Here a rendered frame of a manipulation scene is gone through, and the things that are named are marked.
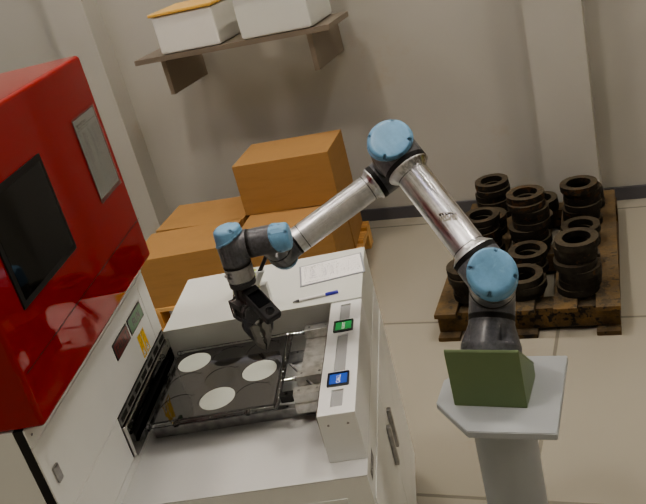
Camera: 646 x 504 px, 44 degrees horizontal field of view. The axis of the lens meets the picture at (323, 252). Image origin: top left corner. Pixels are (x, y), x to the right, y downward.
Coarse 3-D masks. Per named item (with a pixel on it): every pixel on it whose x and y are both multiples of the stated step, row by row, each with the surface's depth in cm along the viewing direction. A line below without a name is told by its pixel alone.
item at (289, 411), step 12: (288, 408) 214; (216, 420) 218; (228, 420) 218; (240, 420) 217; (252, 420) 217; (264, 420) 217; (156, 432) 221; (168, 432) 221; (180, 432) 220; (192, 432) 220
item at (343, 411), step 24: (336, 312) 233; (360, 312) 229; (336, 336) 220; (360, 336) 219; (336, 360) 210; (360, 360) 211; (360, 384) 203; (336, 408) 190; (360, 408) 196; (336, 432) 191; (360, 432) 190; (336, 456) 194; (360, 456) 193
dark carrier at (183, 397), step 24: (216, 360) 237; (240, 360) 233; (168, 384) 231; (192, 384) 228; (216, 384) 225; (240, 384) 221; (264, 384) 219; (168, 408) 219; (192, 408) 216; (240, 408) 211
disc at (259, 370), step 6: (264, 360) 230; (270, 360) 229; (252, 366) 229; (258, 366) 228; (264, 366) 227; (270, 366) 226; (276, 366) 225; (246, 372) 226; (252, 372) 226; (258, 372) 225; (264, 372) 224; (270, 372) 223; (246, 378) 224; (252, 378) 223; (258, 378) 222; (264, 378) 221
